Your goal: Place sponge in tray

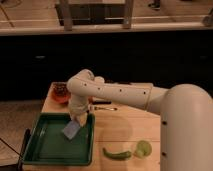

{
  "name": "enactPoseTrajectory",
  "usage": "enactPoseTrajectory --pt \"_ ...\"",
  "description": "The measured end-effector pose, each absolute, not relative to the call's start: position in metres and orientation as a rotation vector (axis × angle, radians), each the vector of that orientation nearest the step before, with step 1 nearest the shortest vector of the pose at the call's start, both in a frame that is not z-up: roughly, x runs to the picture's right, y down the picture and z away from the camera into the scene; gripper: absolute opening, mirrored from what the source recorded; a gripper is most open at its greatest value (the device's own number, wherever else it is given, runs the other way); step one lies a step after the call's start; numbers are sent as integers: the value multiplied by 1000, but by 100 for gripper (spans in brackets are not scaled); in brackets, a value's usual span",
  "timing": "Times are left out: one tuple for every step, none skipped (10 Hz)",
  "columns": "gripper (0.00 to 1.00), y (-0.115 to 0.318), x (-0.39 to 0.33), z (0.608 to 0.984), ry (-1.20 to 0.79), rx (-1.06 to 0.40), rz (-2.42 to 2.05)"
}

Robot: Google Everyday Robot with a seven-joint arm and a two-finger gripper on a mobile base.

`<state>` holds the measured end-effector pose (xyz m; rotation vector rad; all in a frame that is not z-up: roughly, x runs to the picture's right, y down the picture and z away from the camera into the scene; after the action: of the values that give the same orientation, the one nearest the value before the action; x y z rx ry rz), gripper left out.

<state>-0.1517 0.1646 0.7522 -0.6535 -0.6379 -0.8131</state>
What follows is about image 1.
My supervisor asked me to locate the light green round fruit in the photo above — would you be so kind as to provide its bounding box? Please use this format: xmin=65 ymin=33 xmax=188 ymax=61
xmin=134 ymin=140 xmax=152 ymax=158

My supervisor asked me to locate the silver fork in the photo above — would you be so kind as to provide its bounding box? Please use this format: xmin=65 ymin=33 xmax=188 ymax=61
xmin=90 ymin=106 xmax=118 ymax=111

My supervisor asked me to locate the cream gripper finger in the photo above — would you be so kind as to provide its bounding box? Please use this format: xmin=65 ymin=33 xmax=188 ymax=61
xmin=71 ymin=114 xmax=87 ymax=127

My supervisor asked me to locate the orange bowl with contents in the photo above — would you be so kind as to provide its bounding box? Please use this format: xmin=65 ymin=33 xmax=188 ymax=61
xmin=51 ymin=83 xmax=70 ymax=104

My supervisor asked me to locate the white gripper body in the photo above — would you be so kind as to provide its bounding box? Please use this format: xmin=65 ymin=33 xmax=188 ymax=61
xmin=68 ymin=94 xmax=89 ymax=116

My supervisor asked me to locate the wooden chair frame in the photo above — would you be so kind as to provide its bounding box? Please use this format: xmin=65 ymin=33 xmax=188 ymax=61
xmin=54 ymin=0 xmax=134 ymax=32

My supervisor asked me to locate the green pepper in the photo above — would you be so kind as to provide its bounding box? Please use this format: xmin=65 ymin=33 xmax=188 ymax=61
xmin=102 ymin=148 xmax=132 ymax=160

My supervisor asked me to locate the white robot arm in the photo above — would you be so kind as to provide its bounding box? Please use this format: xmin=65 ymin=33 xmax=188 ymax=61
xmin=67 ymin=69 xmax=213 ymax=171

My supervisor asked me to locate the green plastic tray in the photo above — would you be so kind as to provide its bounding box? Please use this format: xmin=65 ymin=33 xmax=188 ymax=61
xmin=22 ymin=113 xmax=95 ymax=166

